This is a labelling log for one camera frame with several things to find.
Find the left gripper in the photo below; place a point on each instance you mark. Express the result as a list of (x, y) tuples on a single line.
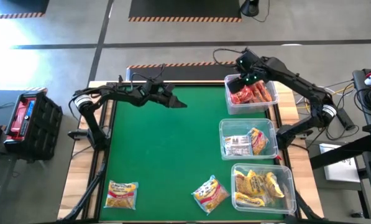
[(158, 95)]

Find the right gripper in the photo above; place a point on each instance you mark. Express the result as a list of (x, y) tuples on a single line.
[(255, 74)]

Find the blue-edged Maruchan noodle pack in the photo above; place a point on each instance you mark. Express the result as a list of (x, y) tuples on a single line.
[(121, 194), (210, 194), (238, 144), (259, 141)]

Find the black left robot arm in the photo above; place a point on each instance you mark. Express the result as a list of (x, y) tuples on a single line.
[(93, 130)]

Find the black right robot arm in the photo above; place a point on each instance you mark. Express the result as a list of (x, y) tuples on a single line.
[(297, 82)]

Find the clear plastic bin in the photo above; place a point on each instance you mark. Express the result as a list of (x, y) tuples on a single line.
[(235, 127), (289, 193), (250, 109)]

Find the green table mat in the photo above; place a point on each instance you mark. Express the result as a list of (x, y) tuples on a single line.
[(172, 140)]

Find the black round stand base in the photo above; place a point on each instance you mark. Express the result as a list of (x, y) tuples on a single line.
[(250, 7)]

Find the black power brick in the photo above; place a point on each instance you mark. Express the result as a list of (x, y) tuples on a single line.
[(346, 119)]

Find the black diagonal bar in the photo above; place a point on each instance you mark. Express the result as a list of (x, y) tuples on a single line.
[(337, 154)]

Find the dark grey side desk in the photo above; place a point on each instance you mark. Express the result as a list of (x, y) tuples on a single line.
[(367, 116)]

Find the white box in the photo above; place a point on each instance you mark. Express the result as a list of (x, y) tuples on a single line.
[(340, 171)]

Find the red and black tool box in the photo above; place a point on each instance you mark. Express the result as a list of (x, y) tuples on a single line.
[(33, 137)]

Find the small black floor object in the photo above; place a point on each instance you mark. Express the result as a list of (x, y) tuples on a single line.
[(357, 215)]

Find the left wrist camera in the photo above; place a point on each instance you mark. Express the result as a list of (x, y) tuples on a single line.
[(168, 88)]

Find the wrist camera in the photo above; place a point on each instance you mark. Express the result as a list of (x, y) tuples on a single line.
[(168, 88), (247, 60)]

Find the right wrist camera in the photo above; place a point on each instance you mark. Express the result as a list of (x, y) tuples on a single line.
[(247, 60)]

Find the black aluminium frame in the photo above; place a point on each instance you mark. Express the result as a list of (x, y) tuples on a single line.
[(110, 93)]

